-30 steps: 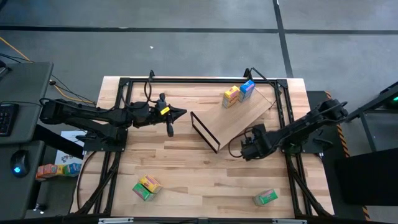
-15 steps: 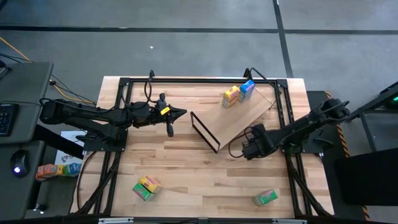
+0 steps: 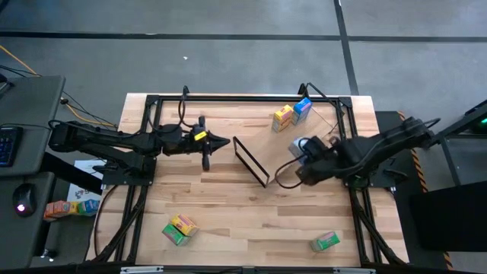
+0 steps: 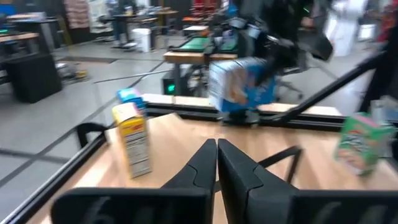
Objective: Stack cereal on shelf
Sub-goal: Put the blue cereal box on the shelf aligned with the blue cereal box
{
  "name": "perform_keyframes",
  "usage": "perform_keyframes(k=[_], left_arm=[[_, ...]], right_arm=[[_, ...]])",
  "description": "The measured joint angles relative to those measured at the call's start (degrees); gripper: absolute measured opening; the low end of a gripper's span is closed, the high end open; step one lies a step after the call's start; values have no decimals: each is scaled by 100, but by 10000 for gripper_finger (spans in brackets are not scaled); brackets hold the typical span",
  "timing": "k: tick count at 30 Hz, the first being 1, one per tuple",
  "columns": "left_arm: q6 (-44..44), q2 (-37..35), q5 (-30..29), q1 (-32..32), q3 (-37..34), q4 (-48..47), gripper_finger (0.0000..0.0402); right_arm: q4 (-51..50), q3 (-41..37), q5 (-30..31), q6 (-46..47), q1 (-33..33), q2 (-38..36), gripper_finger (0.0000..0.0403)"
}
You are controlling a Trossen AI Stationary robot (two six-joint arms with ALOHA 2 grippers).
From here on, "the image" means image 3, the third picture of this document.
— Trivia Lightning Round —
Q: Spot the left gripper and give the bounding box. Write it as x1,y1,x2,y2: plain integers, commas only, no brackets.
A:
162,116,232,172

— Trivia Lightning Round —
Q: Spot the blue Frosted Flakes cereal box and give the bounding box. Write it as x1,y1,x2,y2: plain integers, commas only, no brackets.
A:
291,97,314,126
288,136,310,165

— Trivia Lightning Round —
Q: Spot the green Apple Jacks cereal box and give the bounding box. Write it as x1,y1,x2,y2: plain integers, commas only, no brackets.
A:
308,231,342,253
161,222,191,247

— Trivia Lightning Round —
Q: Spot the teal cereal box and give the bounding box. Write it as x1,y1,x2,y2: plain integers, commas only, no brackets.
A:
77,198,101,217

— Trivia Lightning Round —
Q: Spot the black hazard-striped floor mat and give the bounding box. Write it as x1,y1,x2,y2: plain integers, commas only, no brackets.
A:
374,110,457,272

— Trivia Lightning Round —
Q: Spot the black rectangular panel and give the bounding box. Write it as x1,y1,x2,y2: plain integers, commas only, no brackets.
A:
409,180,487,253

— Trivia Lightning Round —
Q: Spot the white printed paper sheet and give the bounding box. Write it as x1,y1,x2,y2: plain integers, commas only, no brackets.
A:
66,159,104,202

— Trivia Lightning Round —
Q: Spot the black stand with green light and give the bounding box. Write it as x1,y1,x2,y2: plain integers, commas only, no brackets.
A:
447,99,487,135

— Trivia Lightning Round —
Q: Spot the grey desk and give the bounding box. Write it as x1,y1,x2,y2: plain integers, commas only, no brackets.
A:
0,75,66,178
0,171,57,270

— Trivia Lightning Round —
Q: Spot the black computer mouse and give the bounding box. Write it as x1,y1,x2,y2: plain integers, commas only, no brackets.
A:
11,183,38,219

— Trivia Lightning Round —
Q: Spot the black backlit keyboard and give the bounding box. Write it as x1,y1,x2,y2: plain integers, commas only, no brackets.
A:
0,126,24,168

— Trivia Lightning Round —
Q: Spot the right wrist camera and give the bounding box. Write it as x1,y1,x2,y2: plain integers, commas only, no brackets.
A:
303,135,327,155

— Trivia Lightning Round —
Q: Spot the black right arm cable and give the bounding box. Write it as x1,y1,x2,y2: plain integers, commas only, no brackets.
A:
273,137,319,190

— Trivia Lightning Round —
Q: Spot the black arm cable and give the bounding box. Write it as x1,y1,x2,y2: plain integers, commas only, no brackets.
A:
48,94,193,138
273,137,319,190

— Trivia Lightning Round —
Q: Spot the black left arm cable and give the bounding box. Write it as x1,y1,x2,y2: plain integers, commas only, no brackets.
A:
48,94,193,138

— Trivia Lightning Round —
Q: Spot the wooden shelf with black frame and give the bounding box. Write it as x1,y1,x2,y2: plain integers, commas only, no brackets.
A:
232,107,338,189

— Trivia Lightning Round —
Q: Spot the black aluminium table frame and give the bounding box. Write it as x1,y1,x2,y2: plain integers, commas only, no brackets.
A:
86,84,410,274

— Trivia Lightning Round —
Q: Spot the grey metal bracket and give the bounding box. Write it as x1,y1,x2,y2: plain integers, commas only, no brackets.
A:
333,267,377,274
119,266,165,274

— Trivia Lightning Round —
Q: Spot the black floor cable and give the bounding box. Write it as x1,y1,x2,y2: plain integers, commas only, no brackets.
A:
59,90,119,130

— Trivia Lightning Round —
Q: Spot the yellow hanging cable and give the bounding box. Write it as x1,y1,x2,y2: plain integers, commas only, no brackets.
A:
0,44,117,128

